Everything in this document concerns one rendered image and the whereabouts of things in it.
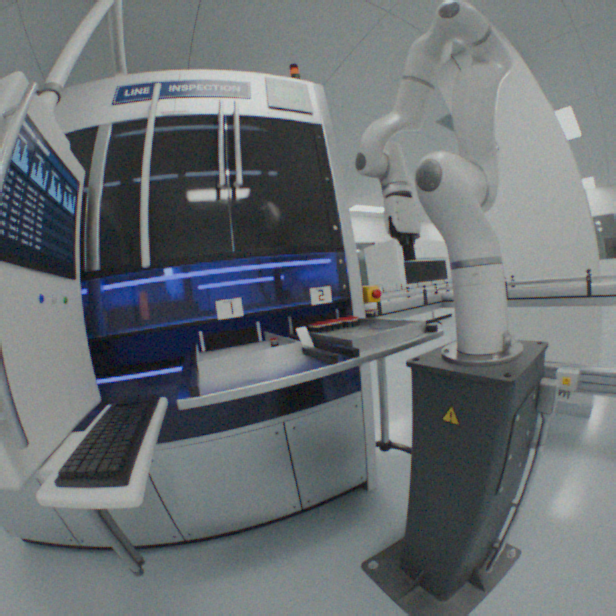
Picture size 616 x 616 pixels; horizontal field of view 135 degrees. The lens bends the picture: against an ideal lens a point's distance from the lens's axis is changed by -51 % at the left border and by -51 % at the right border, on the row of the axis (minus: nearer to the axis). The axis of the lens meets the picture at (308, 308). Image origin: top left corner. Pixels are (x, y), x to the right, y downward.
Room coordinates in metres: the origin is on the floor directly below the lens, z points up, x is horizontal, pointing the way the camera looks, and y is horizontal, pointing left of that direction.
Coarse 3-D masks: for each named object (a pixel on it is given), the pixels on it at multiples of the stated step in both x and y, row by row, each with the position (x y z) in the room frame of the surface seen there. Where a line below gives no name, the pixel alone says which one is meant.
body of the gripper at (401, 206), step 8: (384, 200) 0.63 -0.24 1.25; (392, 200) 0.61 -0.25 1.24; (400, 200) 0.61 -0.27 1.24; (408, 200) 0.62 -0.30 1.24; (384, 208) 0.64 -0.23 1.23; (392, 208) 0.61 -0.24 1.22; (400, 208) 0.61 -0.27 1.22; (408, 208) 0.62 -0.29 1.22; (416, 208) 0.64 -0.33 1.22; (384, 216) 0.64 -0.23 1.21; (392, 216) 0.61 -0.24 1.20; (400, 216) 0.61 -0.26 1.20; (408, 216) 0.62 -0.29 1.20; (416, 216) 0.64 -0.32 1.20; (400, 224) 0.61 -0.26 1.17; (408, 224) 0.62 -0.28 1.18; (416, 224) 0.63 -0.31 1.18; (400, 232) 0.64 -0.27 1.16; (408, 232) 0.63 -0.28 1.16; (416, 232) 0.64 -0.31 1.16
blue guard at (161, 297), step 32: (288, 256) 0.93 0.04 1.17; (320, 256) 0.98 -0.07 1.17; (96, 288) 0.65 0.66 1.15; (128, 288) 0.69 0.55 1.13; (160, 288) 0.74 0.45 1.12; (192, 288) 0.78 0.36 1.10; (224, 288) 0.83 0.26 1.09; (256, 288) 0.87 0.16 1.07; (288, 288) 0.92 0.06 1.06; (96, 320) 0.64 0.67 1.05; (128, 320) 0.69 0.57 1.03; (160, 320) 0.73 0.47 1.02; (192, 320) 0.78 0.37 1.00
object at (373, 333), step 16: (368, 320) 0.93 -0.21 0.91; (384, 320) 0.85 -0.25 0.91; (400, 320) 0.78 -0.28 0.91; (416, 320) 0.71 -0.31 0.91; (320, 336) 0.73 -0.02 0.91; (336, 336) 0.84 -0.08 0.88; (352, 336) 0.80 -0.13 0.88; (368, 336) 0.60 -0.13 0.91; (384, 336) 0.62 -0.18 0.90; (400, 336) 0.64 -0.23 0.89
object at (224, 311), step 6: (222, 300) 0.82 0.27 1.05; (228, 300) 0.83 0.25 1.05; (234, 300) 0.84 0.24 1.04; (240, 300) 0.85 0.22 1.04; (216, 306) 0.81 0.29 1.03; (222, 306) 0.82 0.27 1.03; (228, 306) 0.83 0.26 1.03; (234, 306) 0.84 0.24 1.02; (240, 306) 0.84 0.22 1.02; (222, 312) 0.82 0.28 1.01; (228, 312) 0.83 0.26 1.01; (234, 312) 0.83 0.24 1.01; (240, 312) 0.84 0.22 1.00; (222, 318) 0.82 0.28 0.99
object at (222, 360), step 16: (272, 336) 0.86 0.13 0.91; (208, 352) 0.84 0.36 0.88; (224, 352) 0.80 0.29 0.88; (240, 352) 0.77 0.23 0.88; (256, 352) 0.60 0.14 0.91; (272, 352) 0.62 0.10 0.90; (288, 352) 0.63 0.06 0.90; (208, 368) 0.55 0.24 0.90; (224, 368) 0.56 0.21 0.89; (240, 368) 0.58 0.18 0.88
